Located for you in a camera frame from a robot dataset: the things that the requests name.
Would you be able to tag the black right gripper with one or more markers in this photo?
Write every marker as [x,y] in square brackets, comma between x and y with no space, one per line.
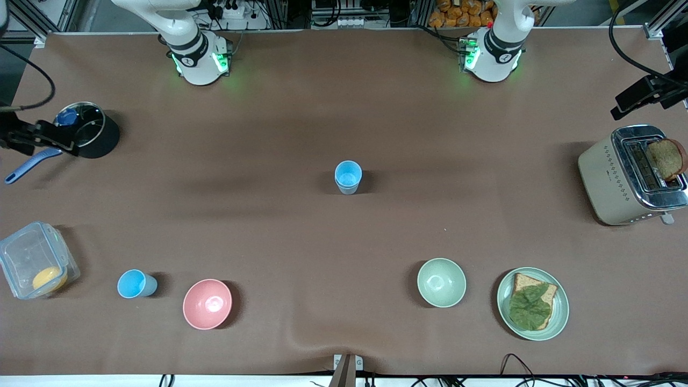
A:
[12,134]

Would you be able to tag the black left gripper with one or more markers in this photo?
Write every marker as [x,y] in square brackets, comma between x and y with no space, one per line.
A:
[664,87]

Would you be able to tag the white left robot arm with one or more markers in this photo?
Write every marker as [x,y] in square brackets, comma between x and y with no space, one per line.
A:
[492,59]

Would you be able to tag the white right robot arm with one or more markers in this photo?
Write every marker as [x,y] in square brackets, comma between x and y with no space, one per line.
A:
[198,63]

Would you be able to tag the glass lid blue knob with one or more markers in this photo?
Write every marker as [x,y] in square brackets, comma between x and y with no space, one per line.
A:
[86,121]

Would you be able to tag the dark toast slice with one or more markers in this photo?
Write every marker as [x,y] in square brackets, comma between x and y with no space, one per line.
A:
[666,158]

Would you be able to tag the beige chrome toaster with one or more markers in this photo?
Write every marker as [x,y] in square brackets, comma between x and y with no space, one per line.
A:
[602,183]

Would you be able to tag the clear plastic food container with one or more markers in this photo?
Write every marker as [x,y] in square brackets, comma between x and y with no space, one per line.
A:
[27,252]

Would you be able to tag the orange round food piece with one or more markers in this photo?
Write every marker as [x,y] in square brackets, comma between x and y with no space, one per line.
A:
[48,278]

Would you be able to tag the bag of orange buns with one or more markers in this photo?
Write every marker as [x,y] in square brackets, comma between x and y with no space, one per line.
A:
[462,13]

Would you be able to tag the brown bread slice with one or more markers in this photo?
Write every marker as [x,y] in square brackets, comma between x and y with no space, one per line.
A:
[524,280]

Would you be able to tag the white power strip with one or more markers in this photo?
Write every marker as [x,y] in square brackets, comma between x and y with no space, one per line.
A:
[234,13]

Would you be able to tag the pale green plate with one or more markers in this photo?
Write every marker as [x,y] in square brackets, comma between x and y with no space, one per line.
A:
[560,312]

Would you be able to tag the pink bowl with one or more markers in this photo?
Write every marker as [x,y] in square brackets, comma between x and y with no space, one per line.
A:
[207,304]

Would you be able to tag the green lettuce leaf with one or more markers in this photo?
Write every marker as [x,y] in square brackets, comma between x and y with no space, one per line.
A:
[529,306]

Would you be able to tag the pale green bowl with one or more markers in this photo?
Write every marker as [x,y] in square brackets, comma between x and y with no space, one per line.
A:
[441,282]

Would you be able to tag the brown table cloth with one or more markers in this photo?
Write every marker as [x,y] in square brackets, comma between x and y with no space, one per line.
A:
[322,107]

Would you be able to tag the metal table clamp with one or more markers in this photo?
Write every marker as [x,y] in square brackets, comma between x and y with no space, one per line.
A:
[346,371]

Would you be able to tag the aluminium frame profile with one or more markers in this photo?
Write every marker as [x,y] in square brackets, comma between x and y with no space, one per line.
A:
[666,19]
[32,19]

